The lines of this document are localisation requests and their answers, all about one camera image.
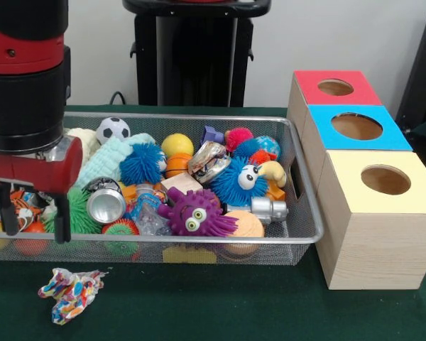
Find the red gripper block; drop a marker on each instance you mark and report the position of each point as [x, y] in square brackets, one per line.
[28, 170]

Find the purple spiky ball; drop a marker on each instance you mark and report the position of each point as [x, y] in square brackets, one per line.
[195, 213]

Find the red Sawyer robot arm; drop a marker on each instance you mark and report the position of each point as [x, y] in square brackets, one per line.
[25, 71]

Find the clear mesh bin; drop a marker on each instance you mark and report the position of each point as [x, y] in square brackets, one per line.
[307, 213]

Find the wooden three-hole box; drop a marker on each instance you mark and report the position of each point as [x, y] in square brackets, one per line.
[376, 241]

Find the orange tiger plush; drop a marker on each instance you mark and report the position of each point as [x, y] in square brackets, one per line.
[30, 206]

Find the cream knit cloth roll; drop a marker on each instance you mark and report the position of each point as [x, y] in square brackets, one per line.
[85, 142]

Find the mint green knit cloth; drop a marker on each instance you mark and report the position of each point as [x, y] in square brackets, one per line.
[113, 160]

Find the black and white soccer ball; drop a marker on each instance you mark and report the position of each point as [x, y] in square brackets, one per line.
[113, 129]

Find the yellow ball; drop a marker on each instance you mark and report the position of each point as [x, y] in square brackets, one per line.
[177, 145]

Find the yellow cheese wedge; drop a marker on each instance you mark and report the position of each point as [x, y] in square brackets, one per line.
[190, 254]

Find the dark green tablecloth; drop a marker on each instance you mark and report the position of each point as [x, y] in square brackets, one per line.
[199, 305]

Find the blue fuzzy monster toy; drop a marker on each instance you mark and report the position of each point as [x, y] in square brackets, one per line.
[231, 185]

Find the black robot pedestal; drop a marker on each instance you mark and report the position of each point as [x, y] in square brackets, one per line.
[199, 57]

